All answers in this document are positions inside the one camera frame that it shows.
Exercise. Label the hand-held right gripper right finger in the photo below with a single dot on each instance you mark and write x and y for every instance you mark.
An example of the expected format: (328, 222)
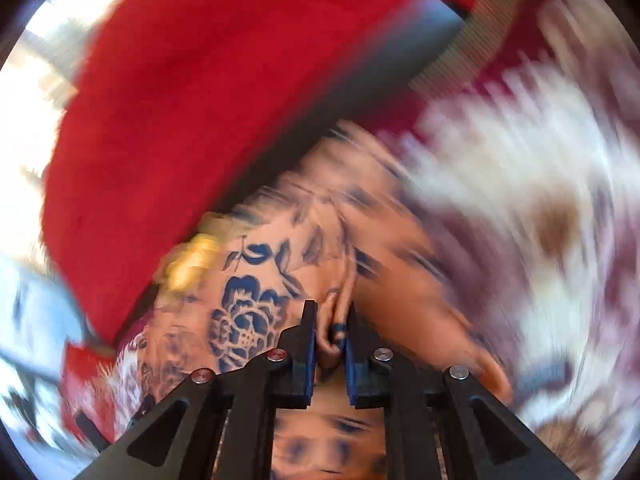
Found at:
(351, 365)

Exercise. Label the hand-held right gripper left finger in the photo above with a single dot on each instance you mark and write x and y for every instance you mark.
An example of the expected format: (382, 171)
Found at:
(309, 360)

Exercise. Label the orange floral print garment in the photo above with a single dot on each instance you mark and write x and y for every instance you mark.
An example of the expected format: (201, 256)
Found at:
(265, 232)

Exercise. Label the small yellow object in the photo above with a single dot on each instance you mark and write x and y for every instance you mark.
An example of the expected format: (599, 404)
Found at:
(194, 262)

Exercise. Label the red white printed cloth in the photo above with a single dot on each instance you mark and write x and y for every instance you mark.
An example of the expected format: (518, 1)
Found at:
(82, 367)

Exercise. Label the maroon white floral blanket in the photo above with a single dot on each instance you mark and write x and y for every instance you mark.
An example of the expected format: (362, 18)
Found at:
(525, 160)

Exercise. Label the red pillow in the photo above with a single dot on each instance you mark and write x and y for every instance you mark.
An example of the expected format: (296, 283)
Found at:
(200, 85)

